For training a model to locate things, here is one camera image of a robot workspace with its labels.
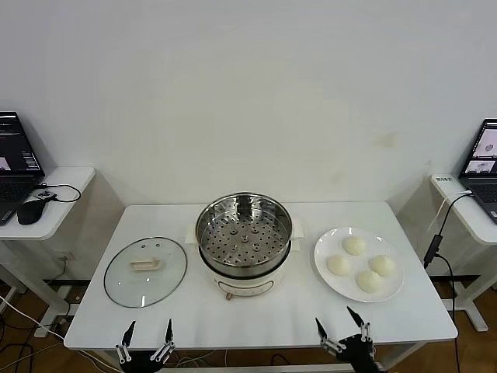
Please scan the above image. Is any white laptop cable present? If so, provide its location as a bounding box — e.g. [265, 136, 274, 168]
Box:
[426, 189, 473, 235]

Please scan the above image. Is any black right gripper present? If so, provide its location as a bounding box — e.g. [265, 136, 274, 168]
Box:
[315, 306, 380, 373]

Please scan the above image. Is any perforated steel steamer basket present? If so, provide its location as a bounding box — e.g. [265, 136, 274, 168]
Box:
[195, 191, 294, 274]

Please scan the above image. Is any cream electric cooking pot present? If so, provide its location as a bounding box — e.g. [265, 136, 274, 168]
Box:
[185, 215, 306, 302]

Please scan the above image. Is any white floor power strip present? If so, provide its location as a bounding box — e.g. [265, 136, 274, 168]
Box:
[33, 316, 75, 337]

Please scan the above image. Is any dark laptop with pink screen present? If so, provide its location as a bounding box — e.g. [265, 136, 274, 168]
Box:
[457, 118, 497, 225]

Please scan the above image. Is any white side desk with label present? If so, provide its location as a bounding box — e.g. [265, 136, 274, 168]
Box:
[429, 173, 497, 332]

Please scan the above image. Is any white steamed baozi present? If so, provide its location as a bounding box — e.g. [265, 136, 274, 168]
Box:
[367, 254, 397, 278]
[327, 254, 352, 277]
[356, 270, 383, 294]
[341, 235, 367, 257]

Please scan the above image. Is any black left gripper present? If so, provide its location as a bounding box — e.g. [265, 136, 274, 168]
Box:
[115, 319, 176, 373]

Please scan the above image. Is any black computer mouse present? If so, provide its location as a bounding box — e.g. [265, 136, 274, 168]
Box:
[17, 197, 49, 226]

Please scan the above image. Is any white table frame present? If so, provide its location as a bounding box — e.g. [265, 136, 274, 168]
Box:
[143, 341, 386, 373]

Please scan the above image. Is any thin black hub cable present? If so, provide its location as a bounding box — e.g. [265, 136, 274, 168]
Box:
[38, 182, 83, 204]

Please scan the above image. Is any white side desk with mouse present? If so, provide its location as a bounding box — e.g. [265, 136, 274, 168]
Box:
[0, 166, 96, 324]

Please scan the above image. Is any round glass pot lid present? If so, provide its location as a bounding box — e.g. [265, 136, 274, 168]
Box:
[103, 235, 189, 309]

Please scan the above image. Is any round white plate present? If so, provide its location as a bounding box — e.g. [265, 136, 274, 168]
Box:
[313, 226, 405, 304]

